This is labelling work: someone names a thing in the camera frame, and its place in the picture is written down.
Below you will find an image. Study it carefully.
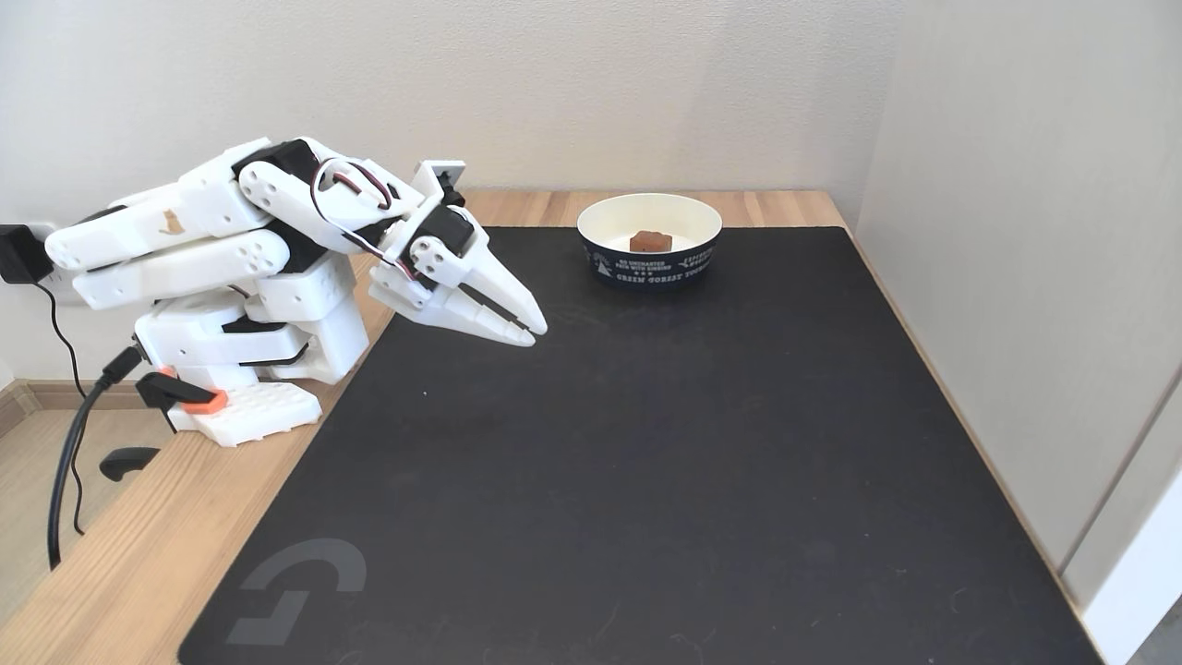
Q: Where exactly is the dark blue paper bowl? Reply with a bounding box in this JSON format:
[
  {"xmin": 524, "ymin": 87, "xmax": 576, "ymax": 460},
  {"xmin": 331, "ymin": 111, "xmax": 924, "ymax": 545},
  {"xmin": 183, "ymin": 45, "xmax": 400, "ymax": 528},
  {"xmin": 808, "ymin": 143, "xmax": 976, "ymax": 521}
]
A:
[{"xmin": 577, "ymin": 192, "xmax": 723, "ymax": 288}]

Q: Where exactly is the white wall outlet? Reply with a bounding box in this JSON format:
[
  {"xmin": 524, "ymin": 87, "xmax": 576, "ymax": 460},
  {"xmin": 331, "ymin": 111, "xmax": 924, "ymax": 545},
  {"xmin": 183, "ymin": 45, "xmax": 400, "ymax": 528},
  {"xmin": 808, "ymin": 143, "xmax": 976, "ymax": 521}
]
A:
[{"xmin": 30, "ymin": 222, "xmax": 97, "ymax": 307}]

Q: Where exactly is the black desk mat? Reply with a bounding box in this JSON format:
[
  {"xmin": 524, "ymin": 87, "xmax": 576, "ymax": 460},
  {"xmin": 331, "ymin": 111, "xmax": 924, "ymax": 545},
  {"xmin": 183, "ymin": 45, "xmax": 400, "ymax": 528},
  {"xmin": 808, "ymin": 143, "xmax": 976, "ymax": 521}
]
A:
[{"xmin": 178, "ymin": 226, "xmax": 1104, "ymax": 665}]

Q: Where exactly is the thin black power cable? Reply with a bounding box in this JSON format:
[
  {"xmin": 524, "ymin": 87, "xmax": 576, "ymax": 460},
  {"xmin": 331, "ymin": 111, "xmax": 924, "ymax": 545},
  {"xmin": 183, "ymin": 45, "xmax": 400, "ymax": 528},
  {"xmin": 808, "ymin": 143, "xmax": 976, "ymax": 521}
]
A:
[{"xmin": 34, "ymin": 282, "xmax": 87, "ymax": 537}]

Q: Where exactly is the black and orange table clamp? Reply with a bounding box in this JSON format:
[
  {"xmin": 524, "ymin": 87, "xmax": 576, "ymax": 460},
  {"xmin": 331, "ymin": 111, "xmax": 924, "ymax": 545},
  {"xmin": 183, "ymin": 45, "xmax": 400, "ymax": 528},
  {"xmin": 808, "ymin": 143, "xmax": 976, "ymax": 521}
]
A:
[{"xmin": 100, "ymin": 367, "xmax": 230, "ymax": 482}]

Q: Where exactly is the small white camera mount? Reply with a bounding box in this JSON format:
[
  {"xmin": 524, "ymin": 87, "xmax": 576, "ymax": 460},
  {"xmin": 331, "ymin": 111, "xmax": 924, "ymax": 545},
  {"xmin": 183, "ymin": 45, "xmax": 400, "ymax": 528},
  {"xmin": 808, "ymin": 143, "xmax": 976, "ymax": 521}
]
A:
[{"xmin": 413, "ymin": 163, "xmax": 468, "ymax": 210}]

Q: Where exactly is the black power adapter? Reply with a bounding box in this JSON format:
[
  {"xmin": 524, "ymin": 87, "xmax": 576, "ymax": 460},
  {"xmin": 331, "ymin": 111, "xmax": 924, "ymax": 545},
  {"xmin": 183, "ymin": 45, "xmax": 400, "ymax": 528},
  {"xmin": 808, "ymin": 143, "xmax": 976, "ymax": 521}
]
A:
[{"xmin": 0, "ymin": 224, "xmax": 54, "ymax": 285}]

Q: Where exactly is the thick black cable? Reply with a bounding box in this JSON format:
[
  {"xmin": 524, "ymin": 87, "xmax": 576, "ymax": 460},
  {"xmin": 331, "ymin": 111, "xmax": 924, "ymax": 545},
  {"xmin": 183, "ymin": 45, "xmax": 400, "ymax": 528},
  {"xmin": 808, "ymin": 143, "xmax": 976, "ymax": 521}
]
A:
[{"xmin": 47, "ymin": 345, "xmax": 145, "ymax": 570}]

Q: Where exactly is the red and black servo cable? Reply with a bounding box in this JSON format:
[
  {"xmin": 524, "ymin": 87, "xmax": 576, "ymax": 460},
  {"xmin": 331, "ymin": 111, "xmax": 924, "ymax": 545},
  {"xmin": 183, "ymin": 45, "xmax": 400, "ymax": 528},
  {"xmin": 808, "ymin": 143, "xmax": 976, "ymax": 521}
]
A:
[{"xmin": 311, "ymin": 154, "xmax": 418, "ymax": 280}]

